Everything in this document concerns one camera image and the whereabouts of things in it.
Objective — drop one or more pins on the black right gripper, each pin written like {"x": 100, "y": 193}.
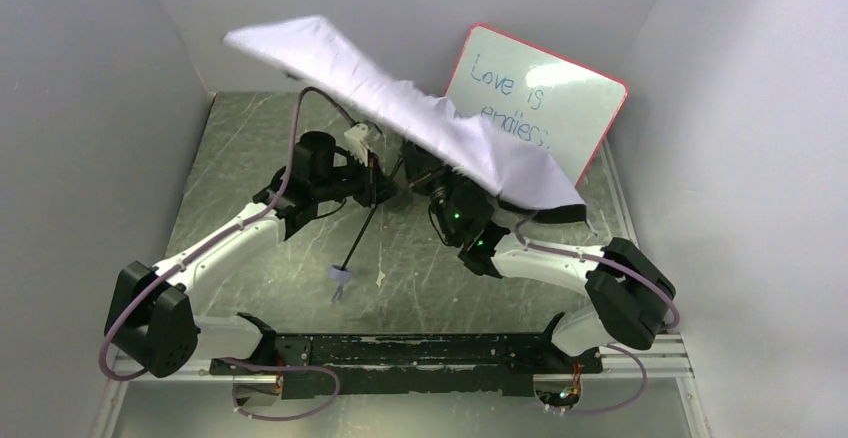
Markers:
{"x": 416, "y": 167}

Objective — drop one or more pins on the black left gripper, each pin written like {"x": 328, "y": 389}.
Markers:
{"x": 370, "y": 179}

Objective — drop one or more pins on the lilac folding umbrella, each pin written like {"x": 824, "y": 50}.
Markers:
{"x": 314, "y": 51}

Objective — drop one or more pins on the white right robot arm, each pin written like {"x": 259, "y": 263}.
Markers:
{"x": 629, "y": 298}

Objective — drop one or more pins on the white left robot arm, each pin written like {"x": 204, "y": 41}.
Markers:
{"x": 151, "y": 317}

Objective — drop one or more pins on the red framed whiteboard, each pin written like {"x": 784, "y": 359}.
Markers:
{"x": 536, "y": 95}

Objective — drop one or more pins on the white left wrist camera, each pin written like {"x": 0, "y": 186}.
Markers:
{"x": 356, "y": 142}

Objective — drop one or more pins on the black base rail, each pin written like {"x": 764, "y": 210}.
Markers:
{"x": 357, "y": 364}

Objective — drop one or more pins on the aluminium frame rail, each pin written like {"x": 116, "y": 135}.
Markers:
{"x": 629, "y": 311}

